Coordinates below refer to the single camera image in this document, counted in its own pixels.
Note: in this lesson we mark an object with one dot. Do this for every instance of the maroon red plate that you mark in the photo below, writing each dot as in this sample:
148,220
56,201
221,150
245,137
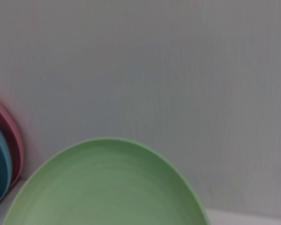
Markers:
16,150

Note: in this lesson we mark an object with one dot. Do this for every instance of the teal blue plate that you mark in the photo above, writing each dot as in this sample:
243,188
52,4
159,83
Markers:
1,164

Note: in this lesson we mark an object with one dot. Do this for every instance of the light green plate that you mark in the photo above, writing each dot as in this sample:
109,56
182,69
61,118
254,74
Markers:
107,187

